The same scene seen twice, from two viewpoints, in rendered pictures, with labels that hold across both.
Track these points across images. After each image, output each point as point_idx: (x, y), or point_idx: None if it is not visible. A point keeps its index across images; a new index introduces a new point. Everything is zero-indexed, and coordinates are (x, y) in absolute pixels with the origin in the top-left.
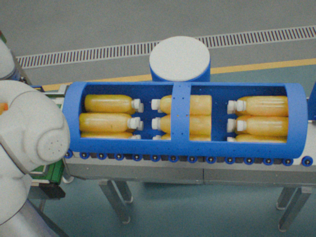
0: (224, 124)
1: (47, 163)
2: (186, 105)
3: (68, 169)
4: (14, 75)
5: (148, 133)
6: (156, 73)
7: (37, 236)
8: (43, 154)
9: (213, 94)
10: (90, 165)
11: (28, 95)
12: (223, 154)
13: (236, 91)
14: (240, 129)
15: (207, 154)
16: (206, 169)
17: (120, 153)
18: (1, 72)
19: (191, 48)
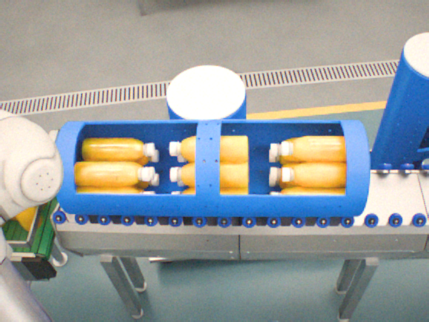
0: (265, 176)
1: (34, 204)
2: (216, 147)
3: (60, 238)
4: None
5: (166, 190)
6: (176, 111)
7: (20, 303)
8: (30, 190)
9: (250, 136)
10: (89, 234)
11: (11, 120)
12: (265, 211)
13: (279, 133)
14: (286, 179)
15: (244, 212)
16: (243, 236)
17: (129, 214)
18: None
19: (221, 80)
